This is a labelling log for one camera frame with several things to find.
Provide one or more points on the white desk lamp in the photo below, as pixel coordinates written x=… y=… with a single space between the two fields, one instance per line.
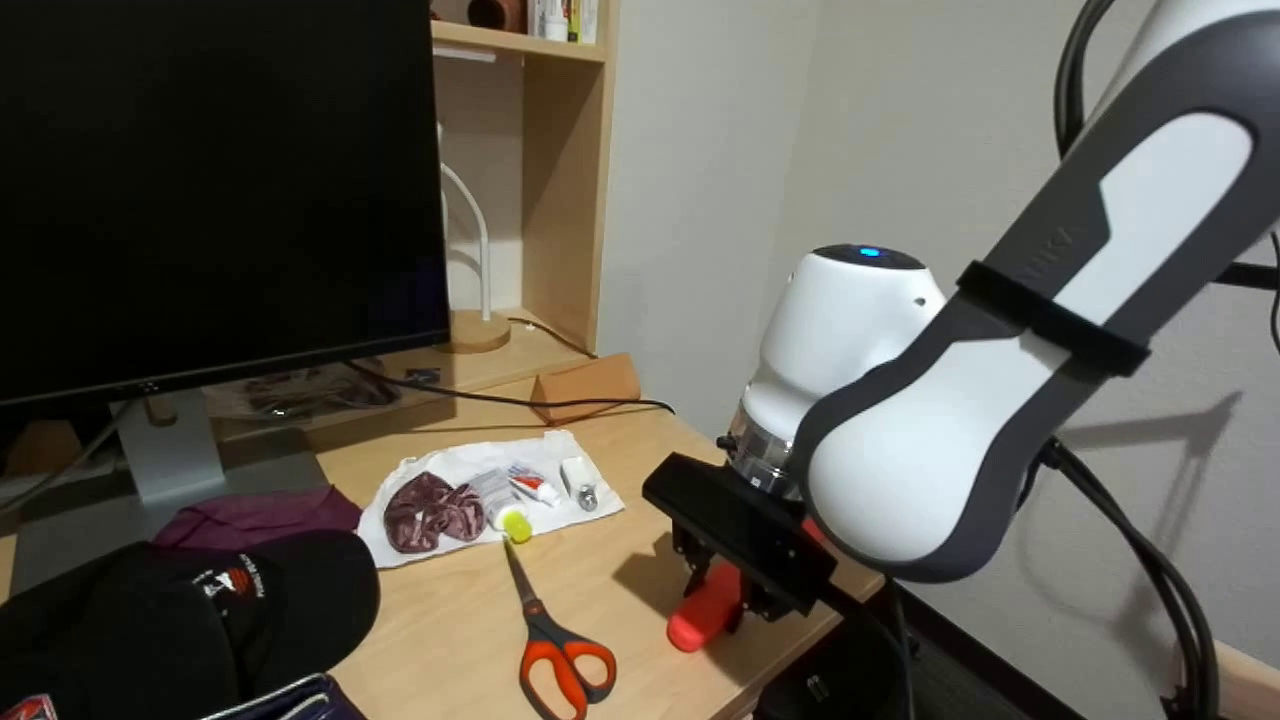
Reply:
x=472 y=316

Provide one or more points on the black computer monitor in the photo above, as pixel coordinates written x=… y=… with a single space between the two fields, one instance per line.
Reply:
x=211 y=188

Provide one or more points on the black camera stand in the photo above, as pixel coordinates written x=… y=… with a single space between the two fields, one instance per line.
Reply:
x=1248 y=277

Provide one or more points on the purple cloth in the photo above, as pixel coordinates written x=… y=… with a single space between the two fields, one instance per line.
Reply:
x=245 y=520

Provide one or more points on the yellow green ball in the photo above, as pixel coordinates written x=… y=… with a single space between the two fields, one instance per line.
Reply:
x=513 y=525

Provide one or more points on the brown cardboard box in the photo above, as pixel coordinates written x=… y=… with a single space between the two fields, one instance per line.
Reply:
x=584 y=390

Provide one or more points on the orange handled scissors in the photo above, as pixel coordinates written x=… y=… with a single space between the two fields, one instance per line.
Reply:
x=561 y=672

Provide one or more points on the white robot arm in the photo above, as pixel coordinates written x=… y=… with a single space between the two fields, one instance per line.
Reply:
x=895 y=423

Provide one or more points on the orange block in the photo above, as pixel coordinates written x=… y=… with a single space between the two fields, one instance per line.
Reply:
x=711 y=610

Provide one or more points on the white plastic bag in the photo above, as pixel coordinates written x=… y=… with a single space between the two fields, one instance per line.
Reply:
x=449 y=503

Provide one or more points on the wooden bookshelf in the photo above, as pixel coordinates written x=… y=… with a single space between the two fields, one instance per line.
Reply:
x=526 y=104

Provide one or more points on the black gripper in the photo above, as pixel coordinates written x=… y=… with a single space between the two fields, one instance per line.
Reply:
x=717 y=513

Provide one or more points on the black cap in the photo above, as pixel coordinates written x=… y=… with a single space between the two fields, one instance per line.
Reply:
x=156 y=633

